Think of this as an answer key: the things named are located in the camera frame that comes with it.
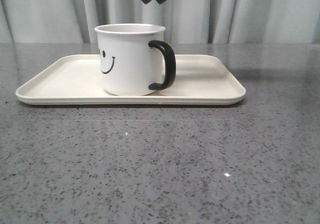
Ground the white smiley mug black handle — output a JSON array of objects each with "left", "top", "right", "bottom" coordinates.
[{"left": 95, "top": 23, "right": 176, "bottom": 96}]

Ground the cream rectangular plastic tray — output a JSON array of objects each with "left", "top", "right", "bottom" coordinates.
[{"left": 15, "top": 54, "right": 246, "bottom": 105}]

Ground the grey pleated curtain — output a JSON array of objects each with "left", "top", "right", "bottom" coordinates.
[{"left": 0, "top": 0, "right": 320, "bottom": 44}]

